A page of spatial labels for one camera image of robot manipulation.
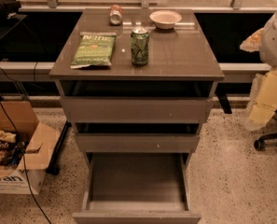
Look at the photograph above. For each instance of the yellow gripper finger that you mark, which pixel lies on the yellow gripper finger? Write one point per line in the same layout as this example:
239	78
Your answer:
263	101
252	42

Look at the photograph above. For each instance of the green soda can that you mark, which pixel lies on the green soda can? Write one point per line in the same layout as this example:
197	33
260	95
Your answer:
139	45

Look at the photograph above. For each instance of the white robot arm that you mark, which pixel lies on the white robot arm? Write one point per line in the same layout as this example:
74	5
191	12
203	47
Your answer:
268	43

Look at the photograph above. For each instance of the grey drawer cabinet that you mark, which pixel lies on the grey drawer cabinet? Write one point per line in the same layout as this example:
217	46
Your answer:
137	97

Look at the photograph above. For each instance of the orange soda can lying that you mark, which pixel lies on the orange soda can lying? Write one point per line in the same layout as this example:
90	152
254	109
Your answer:
115	15

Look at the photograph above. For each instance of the grey top drawer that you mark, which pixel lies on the grey top drawer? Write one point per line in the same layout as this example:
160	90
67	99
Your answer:
139	110

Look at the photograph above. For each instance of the grey open bottom drawer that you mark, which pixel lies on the grey open bottom drawer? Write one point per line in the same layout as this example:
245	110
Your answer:
136	188

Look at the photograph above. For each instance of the grey middle drawer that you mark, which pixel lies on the grey middle drawer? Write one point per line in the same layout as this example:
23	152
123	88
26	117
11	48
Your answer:
140	143

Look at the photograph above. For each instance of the white bowl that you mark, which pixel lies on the white bowl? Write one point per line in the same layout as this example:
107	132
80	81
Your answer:
165	19

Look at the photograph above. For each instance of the green chip bag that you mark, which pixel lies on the green chip bag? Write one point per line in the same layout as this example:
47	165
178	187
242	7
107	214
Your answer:
94	49

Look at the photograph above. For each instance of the black table leg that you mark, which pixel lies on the black table leg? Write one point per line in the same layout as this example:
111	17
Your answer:
53	167

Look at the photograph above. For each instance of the cardboard box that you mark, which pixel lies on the cardboard box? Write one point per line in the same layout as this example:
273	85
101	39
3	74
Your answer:
26	148

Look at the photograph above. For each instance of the snack bags in box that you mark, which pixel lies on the snack bags in box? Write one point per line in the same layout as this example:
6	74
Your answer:
11	150

